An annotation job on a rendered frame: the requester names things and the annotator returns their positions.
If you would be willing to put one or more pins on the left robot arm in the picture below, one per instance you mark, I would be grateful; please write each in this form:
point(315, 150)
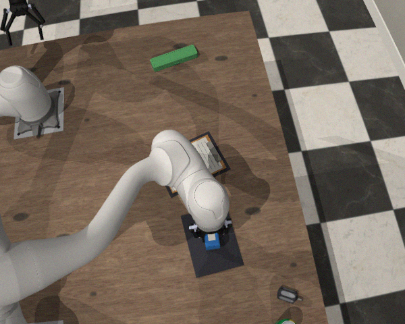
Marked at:
point(23, 95)

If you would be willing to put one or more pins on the clipboard with paper form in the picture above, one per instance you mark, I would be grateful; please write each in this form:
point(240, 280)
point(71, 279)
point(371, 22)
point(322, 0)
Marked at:
point(211, 155)

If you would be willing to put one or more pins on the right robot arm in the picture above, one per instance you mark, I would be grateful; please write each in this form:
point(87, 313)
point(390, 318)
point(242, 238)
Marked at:
point(30, 266)

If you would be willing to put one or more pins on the green drink can with yellow stripe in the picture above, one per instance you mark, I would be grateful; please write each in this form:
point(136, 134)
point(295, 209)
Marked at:
point(286, 321)

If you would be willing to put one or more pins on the dark grey flat mat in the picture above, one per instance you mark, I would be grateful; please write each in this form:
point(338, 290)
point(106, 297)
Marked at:
point(206, 263)

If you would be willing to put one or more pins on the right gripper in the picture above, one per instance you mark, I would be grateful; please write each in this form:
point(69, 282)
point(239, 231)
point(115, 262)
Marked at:
point(201, 234)

